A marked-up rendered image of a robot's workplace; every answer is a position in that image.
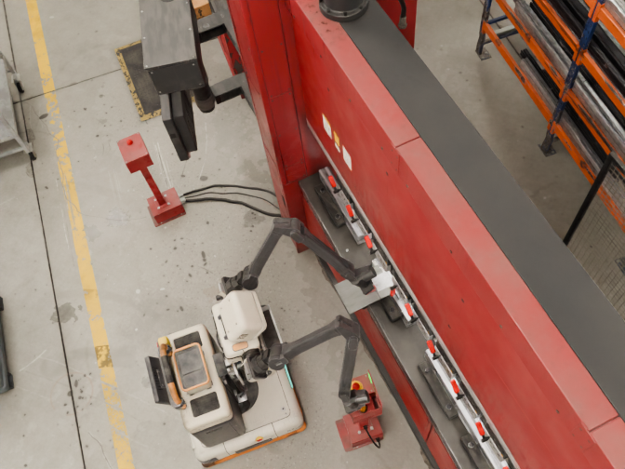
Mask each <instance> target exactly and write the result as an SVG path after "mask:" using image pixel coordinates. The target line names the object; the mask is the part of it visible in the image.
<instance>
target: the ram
mask: <svg viewBox="0 0 625 469"><path fill-rule="evenodd" d="M291 18H292V23H293V30H294V36H295V43H296V49H297V55H298V62H299V73H300V80H301V86H302V92H303V99H304V105H305V112H306V117H307V120H308V122H309V123H310V125H311V126H312V129H313V130H314V132H315V134H316V135H317V137H318V139H319V140H320V142H322V144H323V146H324V147H325V149H326V151H327V153H328V155H329V156H330V158H331V159H332V161H333V163H334V164H335V166H336V168H337V169H338V171H339V173H340V175H341V177H342V178H343V179H344V180H345V182H346V184H347V185H348V187H349V189H350V190H351V192H352V194H353V196H354V197H355V199H356V201H357V202H358V204H359V206H360V207H361V209H362V210H363V212H364V213H365V215H366V217H367V218H368V220H369V222H370V223H371V225H372V227H373V228H374V230H375V231H376V233H377V235H378V236H379V239H380V240H381V242H382V244H383V245H384V247H385V248H386V249H387V251H388V252H389V254H390V256H391V257H392V260H393V261H394V263H395V264H396V266H397V268H398V269H399V271H400V273H401V274H402V276H403V278H404V279H405V281H406V283H407V284H408V285H409V287H410V289H411V290H412V292H413V294H414V295H415V297H416V298H417V300H418V302H419V304H420V306H421V307H422V309H423V311H424V312H425V314H426V315H427V316H428V318H429V319H430V321H431V323H432V325H433V327H434V328H435V330H436V331H437V333H438V335H439V336H440V338H441V340H442V341H443V343H444V345H445V347H446V348H447V350H448V352H449V353H450V354H451V356H452V357H453V359H454V361H455V362H456V364H457V365H458V367H459V369H460V371H461V373H462V374H463V376H464V378H465V379H466V381H467V382H468V384H469V385H470V387H471V388H472V390H473V392H474V394H475V395H476V397H477V398H478V400H479V402H480V403H481V405H482V407H483V408H484V410H485V412H486V414H487V415H488V417H489V419H490V420H491V422H492V423H493V424H494V426H495V428H496V429H497V431H498V432H499V435H500V436H501V438H502V440H503V441H504V443H505V445H506V446H507V448H508V449H509V451H510V453H511V454H512V456H513V458H514V459H515V461H516V462H517V464H518V465H519V467H520V469H593V468H592V466H591V464H590V463H589V461H588V460H587V458H586V457H585V455H584V454H583V452H581V451H580V449H579V448H578V446H577V444H576V443H575V441H574V440H573V438H572V436H571V435H570V434H569V432H568V431H567V429H566V428H565V425H564V424H563V422H562V421H561V419H560V418H559V416H558V415H557V413H556V412H555V410H554V409H553V407H552V405H551V404H550V402H549V401H548V399H547V398H546V396H545V395H544V394H543V393H542V391H541V390H540V388H539V386H538V385H537V383H536V382H535V380H534V379H533V377H532V376H531V374H530V373H529V371H528V370H527V368H526V367H525V365H524V363H523V362H522V360H521V359H520V357H519V356H518V354H517V353H516V352H515V351H514V349H513V348H512V346H511V344H510V343H509V341H508V340H507V338H506V337H505V335H504V334H503V332H502V331H501V329H500V328H499V326H498V324H497V323H496V321H495V320H494V318H493V317H492V315H491V314H490V313H489V312H488V310H487V309H486V307H485V305H484V304H483V302H482V301H481V299H480V298H479V296H478V295H477V293H476V292H475V290H474V289H473V287H472V285H471V284H470V282H469V281H468V279H467V278H466V276H465V275H464V273H463V272H462V271H461V270H460V268H459V266H458V265H457V263H456V262H455V260H454V259H453V257H452V256H451V254H450V253H449V251H448V250H447V248H446V247H445V245H444V243H443V242H442V240H441V239H440V237H439V236H438V234H437V233H436V232H435V231H434V229H433V228H432V226H431V224H430V223H429V221H428V220H427V218H426V217H425V215H424V214H423V212H422V211H421V209H420V208H419V206H418V204H417V203H416V201H415V200H414V198H413V197H412V195H411V194H410V192H409V191H408V190H407V189H406V187H405V185H404V184H403V182H402V181H401V179H400V178H399V176H398V175H397V174H396V172H395V171H394V169H393V168H392V166H391V164H390V162H389V161H388V159H387V158H386V156H385V155H384V153H383V152H382V151H381V149H380V148H379V146H378V145H377V143H376V142H375V140H374V139H373V137H372V136H371V134H370V133H369V131H368V130H367V128H366V126H365V125H364V123H363V122H362V120H361V119H360V117H359V116H358V114H357V112H356V111H355V110H354V109H353V107H352V105H351V104H350V102H349V101H348V99H347V98H346V96H345V95H344V93H343V92H342V90H341V89H340V87H339V85H338V84H337V82H336V81H335V79H334V78H333V76H332V75H331V73H330V72H329V70H328V69H327V68H326V66H325V65H324V63H323V62H322V60H321V59H320V57H319V56H318V54H317V53H316V51H315V50H314V48H313V46H312V45H311V43H310V42H309V40H308V39H307V37H306V36H305V34H304V33H303V31H302V30H301V29H300V27H299V26H298V24H297V23H296V21H295V20H294V18H293V17H292V16H291ZM323 114H324V116H325V117H326V120H327V121H328V123H329V124H330V128H331V138H332V140H331V138H330V137H329V135H328V134H327V132H326V130H325V128H324V120H323ZM307 125H308V123H307ZM308 127H309V129H311V128H310V126H309V125H308ZM334 131H335V133H336V134H337V136H338V138H339V150H338V149H337V147H336V145H335V136H334ZM311 132H312V134H313V131H312V130H311ZM313 135H314V134H313ZM314 137H315V135H314ZM315 138H316V137H315ZM318 139H317V138H316V140H317V142H318V143H319V145H320V147H321V148H322V150H323V151H324V149H323V147H322V146H321V144H320V142H319V141H318ZM342 144H343V146H344V148H345V149H346V151H347V152H348V154H349V156H350V157H351V160H352V170H350V168H349V167H348V165H347V163H346V162H345V160H344V159H343V148H342ZM337 145H338V144H337ZM324 153H325V155H326V157H327V159H328V160H329V162H330V164H331V165H332V167H333V168H334V166H333V164H332V163H331V161H330V159H329V158H328V156H327V154H326V152H325V151H324ZM334 169H335V168H334ZM335 171H336V169H335ZM336 172H337V171H336ZM337 174H338V172H337ZM340 175H339V174H338V176H339V178H340V180H341V181H342V183H343V185H344V186H345V188H346V190H347V191H348V193H349V195H350V196H351V198H352V200H353V202H354V203H355V205H356V206H357V204H356V202H355V201H354V199H353V197H352V195H351V194H350V192H349V190H348V189H347V187H346V185H345V184H344V182H343V180H342V179H341V177H340ZM357 207H358V206H357ZM358 209H359V211H360V212H361V214H362V216H363V217H364V219H365V221H366V223H367V224H368V226H369V228H370V229H371V231H372V233H373V234H374V236H375V237H376V238H377V236H376V235H375V233H374V232H373V230H372V228H371V227H370V225H369V223H368V222H367V220H366V218H365V216H364V215H363V213H362V211H361V210H360V208H359V207H358ZM377 240H378V238H377ZM378 242H379V240H378ZM379 244H380V245H381V247H382V249H383V250H384V252H385V254H386V255H387V257H388V259H389V260H390V262H391V264H392V266H393V268H394V269H395V271H396V272H397V274H398V275H399V273H398V271H397V270H396V268H395V266H394V265H393V263H392V261H391V259H390V257H389V256H388V254H387V253H386V251H385V249H384V248H383V246H382V244H381V243H380V242H379ZM399 276H400V275H399ZM400 278H401V280H402V281H403V283H404V285H405V286H406V283H405V282H404V280H403V278H402V277H401V276H400ZM406 289H407V290H408V292H409V293H410V295H411V297H412V298H413V300H414V302H415V303H416V305H417V306H418V308H419V305H418V304H417V302H416V300H415V299H414V297H413V296H412V294H411V292H410V291H409V289H408V287H407V286H406ZM419 310H420V311H421V309H420V308H419ZM421 313H422V311H421ZM422 315H423V316H424V318H425V319H426V321H427V323H428V324H429V326H430V328H431V329H432V326H431V325H430V323H429V321H428V320H427V318H426V316H425V315H424V313H422ZM432 332H433V333H434V335H435V337H436V338H437V340H438V341H439V342H440V340H439V338H438V337H437V335H436V334H435V332H434V330H433V329H432ZM440 344H441V345H442V343H441V342H440ZM442 347H443V349H444V350H445V347H444V346H443V345H442ZM445 353H446V354H447V356H448V358H449V359H450V361H451V363H452V364H453V366H454V367H455V369H456V371H457V372H458V374H459V376H460V377H461V375H460V373H459V371H458V369H457V368H456V366H455V364H454V363H453V361H452V359H451V358H450V356H449V355H448V353H447V351H446V350H445ZM461 379H462V380H463V378H462V377H461ZM463 382H464V384H465V385H466V387H467V388H468V390H469V392H470V393H471V395H472V397H473V399H474V401H475V402H476V404H477V406H478V407H479V409H480V410H481V411H482V409H481V407H480V406H479V404H478V402H477V401H476V399H475V397H474V396H473V394H472V392H471V390H470V389H469V387H468V385H467V384H466V382H465V381H464V380H463ZM482 413H483V414H484V412H483V411H482ZM484 416H485V414H484ZM485 418H486V420H487V422H488V423H489V425H490V427H491V428H492V430H493V432H494V433H495V435H496V436H497V438H498V440H499V442H500V444H501V445H502V447H503V448H504V449H505V447H504V445H503V444H502V442H501V440H500V439H499V437H498V435H497V433H496V432H495V430H494V428H493V427H492V425H491V423H490V422H489V420H488V418H487V417H486V416H485ZM505 451H506V453H507V454H508V456H509V458H510V459H511V461H512V463H513V465H514V466H515V468H516V469H518V468H517V466H516V465H515V463H514V461H513V460H512V458H511V456H510V454H509V453H508V451H507V450H506V449H505Z"/></svg>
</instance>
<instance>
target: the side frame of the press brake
mask: <svg viewBox="0 0 625 469"><path fill-rule="evenodd" d="M376 1H377V2H378V3H379V5H380V6H381V7H382V9H383V10H384V11H385V12H386V14H387V15H388V16H389V18H390V19H391V20H392V22H393V23H394V24H395V26H396V27H397V28H398V30H399V31H400V32H401V33H402V35H403V36H404V37H405V39H406V40H407V41H408V43H409V44H410V45H411V46H412V47H413V48H414V42H415V29H416V15H417V1H418V0H405V2H406V23H407V26H406V28H405V29H400V28H399V27H398V23H399V21H400V15H401V5H400V3H399V1H398V0H376ZM227 4H228V8H229V11H230V15H231V19H232V23H233V29H234V33H235V37H236V41H237V45H238V47H239V51H240V55H241V59H242V63H243V66H244V70H245V74H246V81H247V84H248V88H249V92H250V96H251V99H252V102H253V106H254V110H255V114H256V117H257V121H258V125H259V132H260V136H261V139H262V143H263V147H264V151H265V154H266V157H267V161H268V165H269V169H270V172H271V176H272V180H273V187H274V190H275V194H276V198H277V202H278V205H279V208H280V212H281V216H282V218H297V219H299V220H300V221H301V222H303V223H304V226H305V227H306V228H307V229H308V225H307V221H306V215H305V210H304V206H303V201H302V195H301V192H302V190H301V189H300V187H299V181H300V180H303V179H305V178H307V177H309V176H311V175H313V174H315V173H317V172H319V170H320V169H322V168H325V167H329V168H330V169H331V170H332V172H333V174H334V175H335V177H336V178H337V172H336V171H335V169H334V168H333V167H332V165H331V164H330V162H329V160H328V159H327V157H326V155H325V153H324V151H323V150H322V148H321V147H320V145H319V143H318V142H317V140H316V138H315V137H314V135H313V134H312V132H311V130H310V129H309V127H308V125H307V117H306V112H305V105H304V99H303V92H302V86H301V80H300V73H299V62H298V55H297V49H296V43H295V36H294V30H293V23H292V18H291V15H290V13H289V12H288V10H287V9H286V3H285V0H227ZM308 230H309V229H308Z"/></svg>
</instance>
